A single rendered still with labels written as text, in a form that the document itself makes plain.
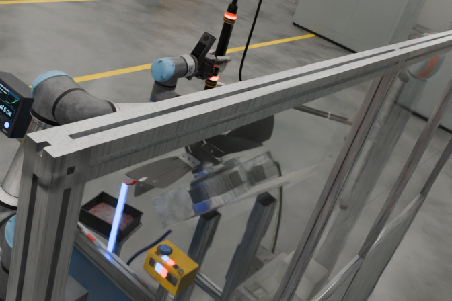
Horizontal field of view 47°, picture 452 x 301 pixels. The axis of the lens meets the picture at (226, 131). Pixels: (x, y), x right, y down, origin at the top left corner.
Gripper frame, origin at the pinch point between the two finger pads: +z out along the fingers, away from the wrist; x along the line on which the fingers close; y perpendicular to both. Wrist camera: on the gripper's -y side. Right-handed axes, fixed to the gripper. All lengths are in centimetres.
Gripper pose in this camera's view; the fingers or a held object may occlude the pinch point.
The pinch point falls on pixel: (224, 54)
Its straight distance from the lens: 199.3
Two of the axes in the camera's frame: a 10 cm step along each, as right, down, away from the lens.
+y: -2.8, 8.5, 4.5
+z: 6.0, -2.1, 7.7
